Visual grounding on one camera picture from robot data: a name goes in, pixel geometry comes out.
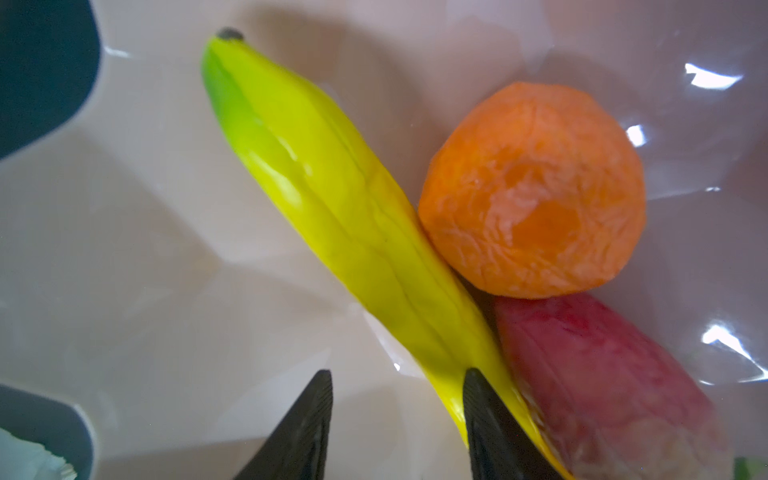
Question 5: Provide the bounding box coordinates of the green table mat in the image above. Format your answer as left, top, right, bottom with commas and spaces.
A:
1, 1, 100, 479

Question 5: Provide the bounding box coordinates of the red peach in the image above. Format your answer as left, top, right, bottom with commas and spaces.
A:
494, 293, 735, 479

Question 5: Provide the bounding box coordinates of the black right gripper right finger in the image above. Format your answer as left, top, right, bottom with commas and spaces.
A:
463, 368, 562, 480

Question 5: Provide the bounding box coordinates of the pink scalloped fruit plate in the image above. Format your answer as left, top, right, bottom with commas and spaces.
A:
1, 1, 767, 479

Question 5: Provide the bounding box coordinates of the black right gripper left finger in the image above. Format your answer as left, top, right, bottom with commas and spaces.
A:
234, 369, 333, 480

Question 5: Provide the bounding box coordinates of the orange fruit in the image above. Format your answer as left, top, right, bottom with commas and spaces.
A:
417, 82, 646, 299

